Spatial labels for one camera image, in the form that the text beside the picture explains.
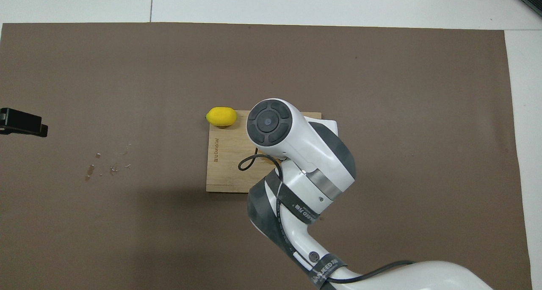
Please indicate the yellow lemon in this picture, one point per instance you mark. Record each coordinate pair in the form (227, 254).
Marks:
(221, 116)

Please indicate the wooden cutting board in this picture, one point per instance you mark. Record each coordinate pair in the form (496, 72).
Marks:
(224, 171)

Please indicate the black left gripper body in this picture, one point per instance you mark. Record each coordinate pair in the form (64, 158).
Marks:
(3, 120)

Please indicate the brown table mat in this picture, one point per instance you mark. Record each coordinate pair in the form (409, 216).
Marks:
(127, 70)

